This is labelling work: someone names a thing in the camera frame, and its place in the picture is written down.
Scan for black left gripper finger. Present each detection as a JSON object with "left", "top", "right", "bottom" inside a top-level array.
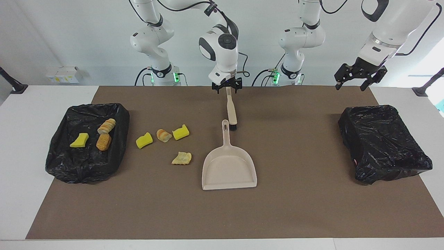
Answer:
[
  {"left": 359, "top": 67, "right": 388, "bottom": 92},
  {"left": 334, "top": 64, "right": 355, "bottom": 91}
]

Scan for beige hand brush black bristles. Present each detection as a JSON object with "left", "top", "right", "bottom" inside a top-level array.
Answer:
[{"left": 225, "top": 87, "right": 238, "bottom": 131}]

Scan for beige plastic dustpan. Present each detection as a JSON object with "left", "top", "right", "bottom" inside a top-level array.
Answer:
[{"left": 202, "top": 119, "right": 258, "bottom": 191}]

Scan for beige bread chunk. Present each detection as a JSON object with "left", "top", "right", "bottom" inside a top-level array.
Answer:
[
  {"left": 171, "top": 151, "right": 192, "bottom": 165},
  {"left": 97, "top": 118, "right": 117, "bottom": 135}
]

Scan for brown textured cylinder piece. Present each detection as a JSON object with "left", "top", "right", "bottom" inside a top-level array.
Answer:
[{"left": 96, "top": 133, "right": 112, "bottom": 151}]

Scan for yellow sponge piece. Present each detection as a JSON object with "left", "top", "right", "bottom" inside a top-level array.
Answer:
[
  {"left": 69, "top": 133, "right": 89, "bottom": 148},
  {"left": 172, "top": 124, "right": 190, "bottom": 141},
  {"left": 135, "top": 132, "right": 153, "bottom": 149}
]

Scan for black bag lined bin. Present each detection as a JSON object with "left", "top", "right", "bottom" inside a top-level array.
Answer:
[
  {"left": 45, "top": 103, "right": 130, "bottom": 184},
  {"left": 338, "top": 105, "right": 433, "bottom": 185}
]

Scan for orange striped croissant piece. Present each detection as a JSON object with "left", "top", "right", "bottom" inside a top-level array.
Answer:
[{"left": 156, "top": 129, "right": 173, "bottom": 143}]

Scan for brown table mat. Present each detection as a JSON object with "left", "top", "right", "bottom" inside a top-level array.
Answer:
[{"left": 25, "top": 86, "right": 444, "bottom": 240}]

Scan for white boxes with yellow labels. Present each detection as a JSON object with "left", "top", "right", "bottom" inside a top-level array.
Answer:
[{"left": 46, "top": 66, "right": 83, "bottom": 84}]

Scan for black left base cable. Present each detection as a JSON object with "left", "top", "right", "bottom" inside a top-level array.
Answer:
[{"left": 252, "top": 68, "right": 278, "bottom": 86}]

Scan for black base cable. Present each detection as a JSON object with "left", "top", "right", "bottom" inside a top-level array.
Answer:
[
  {"left": 252, "top": 68, "right": 278, "bottom": 86},
  {"left": 135, "top": 67, "right": 153, "bottom": 86}
]

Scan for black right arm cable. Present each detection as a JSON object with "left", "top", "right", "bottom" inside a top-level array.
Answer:
[{"left": 128, "top": 0, "right": 251, "bottom": 78}]

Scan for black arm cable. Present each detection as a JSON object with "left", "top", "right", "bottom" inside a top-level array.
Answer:
[
  {"left": 128, "top": 0, "right": 251, "bottom": 78},
  {"left": 319, "top": 0, "right": 444, "bottom": 59}
]

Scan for black camera stand leg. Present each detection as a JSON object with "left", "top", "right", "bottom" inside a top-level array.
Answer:
[
  {"left": 0, "top": 66, "right": 28, "bottom": 94},
  {"left": 412, "top": 68, "right": 444, "bottom": 97}
]

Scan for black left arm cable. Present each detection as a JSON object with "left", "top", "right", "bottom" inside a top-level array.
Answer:
[{"left": 319, "top": 0, "right": 444, "bottom": 59}]

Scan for black right base cable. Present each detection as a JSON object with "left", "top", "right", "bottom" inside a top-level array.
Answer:
[{"left": 135, "top": 67, "right": 153, "bottom": 86}]

